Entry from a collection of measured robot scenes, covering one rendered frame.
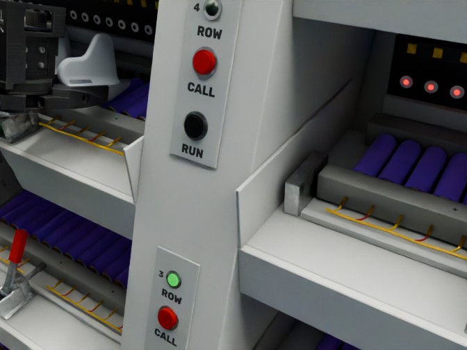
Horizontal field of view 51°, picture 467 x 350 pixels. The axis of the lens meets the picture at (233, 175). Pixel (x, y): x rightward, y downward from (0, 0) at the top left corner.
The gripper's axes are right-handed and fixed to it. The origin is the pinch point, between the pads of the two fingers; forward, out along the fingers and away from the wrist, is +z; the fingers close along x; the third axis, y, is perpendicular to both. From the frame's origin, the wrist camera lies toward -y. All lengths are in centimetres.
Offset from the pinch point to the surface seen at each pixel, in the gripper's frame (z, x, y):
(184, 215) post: -9.1, -16.9, -5.7
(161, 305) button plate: -9.3, -16.1, -13.6
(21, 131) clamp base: -6.0, 4.6, -5.1
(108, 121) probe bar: -4.0, -4.5, -2.2
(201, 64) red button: -9.5, -17.0, 5.2
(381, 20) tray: -7.9, -27.4, 9.6
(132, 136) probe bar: -4.0, -7.3, -2.8
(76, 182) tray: -8.4, -5.4, -6.8
